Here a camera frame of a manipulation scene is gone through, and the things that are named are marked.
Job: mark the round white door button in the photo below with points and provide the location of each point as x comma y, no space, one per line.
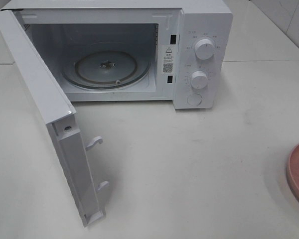
194,99

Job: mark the white microwave knob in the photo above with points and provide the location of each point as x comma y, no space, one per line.
199,80
204,48

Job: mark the white microwave door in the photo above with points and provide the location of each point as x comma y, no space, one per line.
58,115

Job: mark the glass microwave turntable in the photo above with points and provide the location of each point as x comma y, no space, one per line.
106,69

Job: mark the white microwave oven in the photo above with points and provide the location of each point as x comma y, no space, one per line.
151,87

